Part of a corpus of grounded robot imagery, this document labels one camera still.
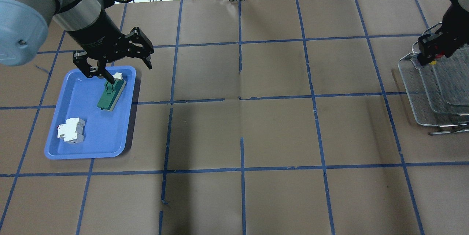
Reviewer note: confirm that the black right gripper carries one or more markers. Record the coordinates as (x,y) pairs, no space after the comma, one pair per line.
(453,22)

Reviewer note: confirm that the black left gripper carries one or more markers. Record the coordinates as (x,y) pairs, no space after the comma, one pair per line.
(96,34)

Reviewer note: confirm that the red emergency stop button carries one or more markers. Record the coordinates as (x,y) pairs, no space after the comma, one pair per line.
(422,61)

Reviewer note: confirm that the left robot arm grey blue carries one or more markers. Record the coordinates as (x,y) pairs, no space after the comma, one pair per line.
(25,23)

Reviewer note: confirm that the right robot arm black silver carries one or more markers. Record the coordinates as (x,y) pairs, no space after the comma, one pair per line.
(456,17)

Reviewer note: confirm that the green terminal block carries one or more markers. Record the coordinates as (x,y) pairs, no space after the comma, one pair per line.
(112,92)

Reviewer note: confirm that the blue plastic tray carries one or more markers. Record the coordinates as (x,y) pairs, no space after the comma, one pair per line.
(105,132)

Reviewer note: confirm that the white circuit breaker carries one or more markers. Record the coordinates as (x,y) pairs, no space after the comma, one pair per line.
(72,131)

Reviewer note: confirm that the wire mesh shelf rack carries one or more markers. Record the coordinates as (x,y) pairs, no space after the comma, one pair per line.
(438,94)

